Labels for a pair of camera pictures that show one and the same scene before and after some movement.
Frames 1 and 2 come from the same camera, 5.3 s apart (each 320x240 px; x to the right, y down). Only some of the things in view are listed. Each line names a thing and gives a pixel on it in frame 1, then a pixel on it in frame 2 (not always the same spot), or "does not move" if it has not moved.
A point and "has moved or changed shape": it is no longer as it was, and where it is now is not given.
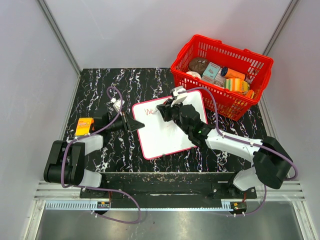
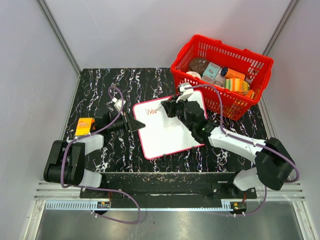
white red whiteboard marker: [154, 110] has moved or changed shape
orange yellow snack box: [83, 126] does not move
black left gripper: [129, 124] does not move
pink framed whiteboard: [158, 137] does not move
